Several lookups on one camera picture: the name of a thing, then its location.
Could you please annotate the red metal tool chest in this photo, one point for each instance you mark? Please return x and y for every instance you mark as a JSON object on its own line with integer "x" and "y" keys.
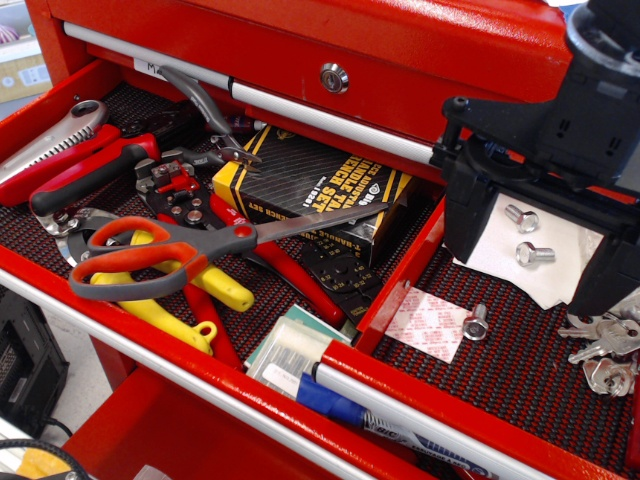
{"x": 403, "y": 59}

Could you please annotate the black electronic box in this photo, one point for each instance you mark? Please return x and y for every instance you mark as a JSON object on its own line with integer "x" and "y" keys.
{"x": 33, "y": 369}

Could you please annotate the white red printed adhesive pad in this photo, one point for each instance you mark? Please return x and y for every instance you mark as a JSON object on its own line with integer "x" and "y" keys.
{"x": 429, "y": 324}

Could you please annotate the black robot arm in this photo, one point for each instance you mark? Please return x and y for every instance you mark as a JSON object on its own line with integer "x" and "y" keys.
{"x": 603, "y": 28}

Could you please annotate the lower hex bolt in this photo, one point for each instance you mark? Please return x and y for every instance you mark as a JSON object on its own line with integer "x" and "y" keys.
{"x": 475, "y": 326}

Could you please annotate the upper hex bolt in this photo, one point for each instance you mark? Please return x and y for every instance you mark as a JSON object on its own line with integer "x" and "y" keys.
{"x": 526, "y": 222}

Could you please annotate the cardboard box with label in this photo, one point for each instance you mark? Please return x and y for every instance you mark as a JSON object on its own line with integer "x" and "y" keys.
{"x": 23, "y": 70}

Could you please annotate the silver drawer lock cylinder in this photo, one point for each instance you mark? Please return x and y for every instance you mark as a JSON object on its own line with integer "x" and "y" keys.
{"x": 334, "y": 78}

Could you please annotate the red black handled crimper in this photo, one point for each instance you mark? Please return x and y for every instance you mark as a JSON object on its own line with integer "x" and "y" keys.
{"x": 71, "y": 166}

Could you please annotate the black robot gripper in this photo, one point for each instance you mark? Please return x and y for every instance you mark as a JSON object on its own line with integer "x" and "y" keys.
{"x": 565, "y": 156}

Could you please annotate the small red blue screwdriver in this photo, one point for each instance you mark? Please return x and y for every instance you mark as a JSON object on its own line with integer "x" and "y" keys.
{"x": 244, "y": 124}

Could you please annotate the black crimping pliers head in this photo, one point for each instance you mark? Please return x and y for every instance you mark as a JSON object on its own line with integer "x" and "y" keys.
{"x": 345, "y": 284}

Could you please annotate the grey handled flush cutters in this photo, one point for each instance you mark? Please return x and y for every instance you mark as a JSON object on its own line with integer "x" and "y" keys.
{"x": 231, "y": 151}

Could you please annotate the blue cap BIC marker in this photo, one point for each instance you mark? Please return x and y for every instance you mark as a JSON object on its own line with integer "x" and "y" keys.
{"x": 333, "y": 405}

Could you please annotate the orange grey handled scissors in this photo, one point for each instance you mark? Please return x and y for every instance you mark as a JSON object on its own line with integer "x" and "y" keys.
{"x": 135, "y": 243}

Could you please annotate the right red open drawer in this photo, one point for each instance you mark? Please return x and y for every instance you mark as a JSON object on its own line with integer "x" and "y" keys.
{"x": 513, "y": 399}

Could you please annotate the silver key bunch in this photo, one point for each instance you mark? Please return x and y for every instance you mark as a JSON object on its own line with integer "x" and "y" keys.
{"x": 610, "y": 356}

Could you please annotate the black yellow tap wrench box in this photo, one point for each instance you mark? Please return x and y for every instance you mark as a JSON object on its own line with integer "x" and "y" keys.
{"x": 299, "y": 176}

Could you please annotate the hex bolt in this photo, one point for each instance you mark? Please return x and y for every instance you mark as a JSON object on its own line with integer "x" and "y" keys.
{"x": 527, "y": 254}
{"x": 526, "y": 222}
{"x": 475, "y": 326}

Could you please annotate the white paper sheets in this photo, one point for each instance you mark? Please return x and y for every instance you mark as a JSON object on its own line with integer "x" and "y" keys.
{"x": 546, "y": 263}

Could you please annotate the clear drill bit case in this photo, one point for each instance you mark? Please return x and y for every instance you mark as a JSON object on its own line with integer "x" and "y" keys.
{"x": 296, "y": 342}

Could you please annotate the red handled wire stripper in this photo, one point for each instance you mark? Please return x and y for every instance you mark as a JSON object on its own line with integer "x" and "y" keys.
{"x": 173, "y": 194}

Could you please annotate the middle hex bolt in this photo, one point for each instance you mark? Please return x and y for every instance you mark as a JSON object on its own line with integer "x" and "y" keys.
{"x": 527, "y": 254}

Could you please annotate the yellow handled metal snips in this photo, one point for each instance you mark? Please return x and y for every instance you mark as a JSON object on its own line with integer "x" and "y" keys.
{"x": 72, "y": 229}

